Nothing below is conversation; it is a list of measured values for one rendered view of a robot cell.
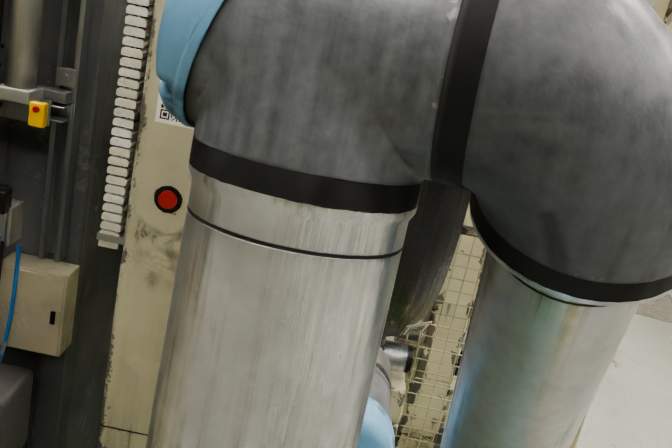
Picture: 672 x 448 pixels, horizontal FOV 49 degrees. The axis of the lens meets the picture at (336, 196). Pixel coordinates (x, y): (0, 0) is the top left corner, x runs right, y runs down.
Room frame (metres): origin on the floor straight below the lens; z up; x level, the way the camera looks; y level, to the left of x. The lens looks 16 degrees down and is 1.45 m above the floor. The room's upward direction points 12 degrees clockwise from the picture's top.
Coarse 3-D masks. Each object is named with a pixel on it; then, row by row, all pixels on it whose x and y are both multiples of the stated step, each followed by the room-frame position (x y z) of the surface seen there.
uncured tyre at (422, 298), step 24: (432, 192) 0.92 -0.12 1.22; (456, 192) 0.93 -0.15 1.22; (432, 216) 0.92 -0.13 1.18; (456, 216) 0.94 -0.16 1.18; (408, 240) 0.91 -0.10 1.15; (432, 240) 0.92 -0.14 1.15; (456, 240) 0.95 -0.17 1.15; (408, 264) 0.92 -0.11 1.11; (432, 264) 0.94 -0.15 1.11; (408, 288) 0.94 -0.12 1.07; (432, 288) 0.97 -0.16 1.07; (408, 312) 0.97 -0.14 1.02
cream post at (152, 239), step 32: (160, 0) 1.12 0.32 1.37; (160, 128) 1.13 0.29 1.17; (160, 160) 1.12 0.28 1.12; (160, 192) 1.13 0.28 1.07; (128, 224) 1.13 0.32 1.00; (160, 224) 1.12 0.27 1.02; (128, 256) 1.13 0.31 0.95; (160, 256) 1.13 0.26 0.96; (128, 288) 1.12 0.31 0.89; (160, 288) 1.13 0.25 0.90; (128, 320) 1.13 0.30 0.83; (160, 320) 1.13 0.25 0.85; (128, 352) 1.13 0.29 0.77; (160, 352) 1.13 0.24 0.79; (128, 384) 1.12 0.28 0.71; (128, 416) 1.13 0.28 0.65
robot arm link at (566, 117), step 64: (512, 0) 0.30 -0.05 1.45; (576, 0) 0.30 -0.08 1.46; (640, 0) 0.32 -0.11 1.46; (512, 64) 0.29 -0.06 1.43; (576, 64) 0.29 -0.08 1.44; (640, 64) 0.30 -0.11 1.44; (512, 128) 0.29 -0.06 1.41; (576, 128) 0.29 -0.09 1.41; (640, 128) 0.29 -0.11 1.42; (512, 192) 0.31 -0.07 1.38; (576, 192) 0.30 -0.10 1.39; (640, 192) 0.30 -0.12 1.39; (512, 256) 0.33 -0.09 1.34; (576, 256) 0.31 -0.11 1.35; (640, 256) 0.31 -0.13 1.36; (512, 320) 0.37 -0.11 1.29; (576, 320) 0.35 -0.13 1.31; (512, 384) 0.39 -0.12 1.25; (576, 384) 0.38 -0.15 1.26
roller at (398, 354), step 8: (392, 344) 1.07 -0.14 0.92; (400, 344) 1.07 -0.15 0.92; (392, 352) 1.05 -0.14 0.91; (400, 352) 1.06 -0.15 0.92; (408, 352) 1.06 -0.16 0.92; (392, 360) 1.05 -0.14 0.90; (400, 360) 1.05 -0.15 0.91; (408, 360) 1.05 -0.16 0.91; (392, 368) 1.05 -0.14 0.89; (400, 368) 1.05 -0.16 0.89; (408, 368) 1.05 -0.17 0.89
